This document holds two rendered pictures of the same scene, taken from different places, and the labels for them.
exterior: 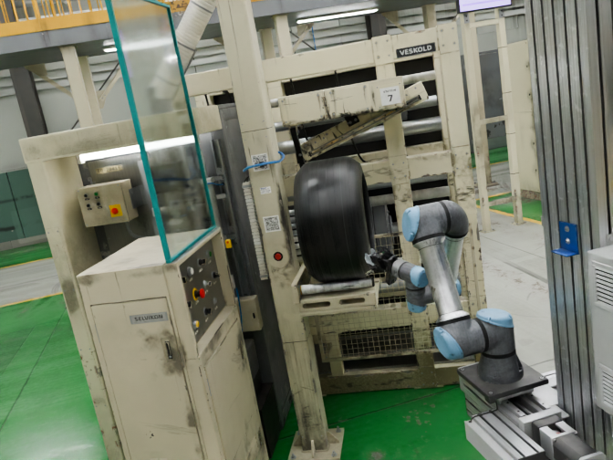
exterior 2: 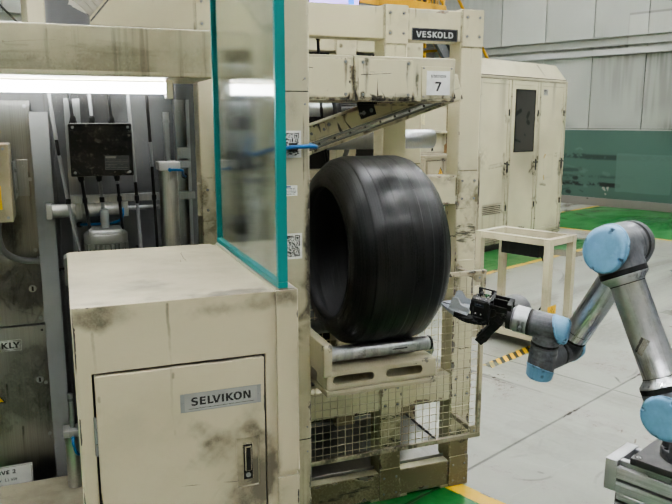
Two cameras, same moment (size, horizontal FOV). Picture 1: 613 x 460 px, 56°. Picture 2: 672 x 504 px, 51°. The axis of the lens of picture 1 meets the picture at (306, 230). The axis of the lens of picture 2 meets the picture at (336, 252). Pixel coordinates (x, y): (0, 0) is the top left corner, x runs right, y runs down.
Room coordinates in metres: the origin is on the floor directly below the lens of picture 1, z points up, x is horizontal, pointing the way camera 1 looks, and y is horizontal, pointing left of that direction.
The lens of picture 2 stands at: (0.89, 1.10, 1.57)
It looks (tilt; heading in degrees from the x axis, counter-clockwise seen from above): 11 degrees down; 328
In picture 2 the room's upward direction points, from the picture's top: straight up
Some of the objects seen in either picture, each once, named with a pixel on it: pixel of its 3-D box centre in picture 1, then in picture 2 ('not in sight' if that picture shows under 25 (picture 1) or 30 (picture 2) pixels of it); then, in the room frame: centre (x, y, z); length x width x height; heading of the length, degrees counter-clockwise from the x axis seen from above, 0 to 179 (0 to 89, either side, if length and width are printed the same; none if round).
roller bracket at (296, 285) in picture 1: (302, 280); (306, 341); (2.72, 0.06, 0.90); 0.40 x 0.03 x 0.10; 169
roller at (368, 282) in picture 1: (336, 286); (378, 348); (2.55, -0.09, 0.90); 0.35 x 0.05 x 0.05; 79
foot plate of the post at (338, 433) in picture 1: (316, 443); not in sight; (2.71, 0.14, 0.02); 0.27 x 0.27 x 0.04; 79
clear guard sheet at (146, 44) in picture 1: (168, 125); (241, 37); (2.28, 0.46, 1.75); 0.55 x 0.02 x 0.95; 169
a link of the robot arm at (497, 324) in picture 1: (493, 329); not in sight; (1.84, -0.57, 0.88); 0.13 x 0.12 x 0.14; 100
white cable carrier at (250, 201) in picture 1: (257, 230); not in sight; (2.70, 0.23, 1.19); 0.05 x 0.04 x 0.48; 169
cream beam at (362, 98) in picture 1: (343, 101); (360, 80); (2.95, -0.29, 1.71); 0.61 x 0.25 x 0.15; 79
